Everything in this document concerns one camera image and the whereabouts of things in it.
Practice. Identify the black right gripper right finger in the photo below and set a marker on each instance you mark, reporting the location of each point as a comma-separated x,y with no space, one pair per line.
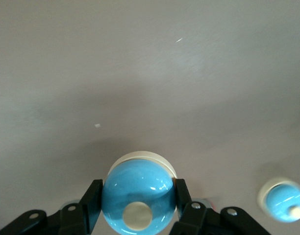
196,218

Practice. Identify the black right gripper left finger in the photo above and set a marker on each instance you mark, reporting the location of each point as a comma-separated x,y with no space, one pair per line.
74,215

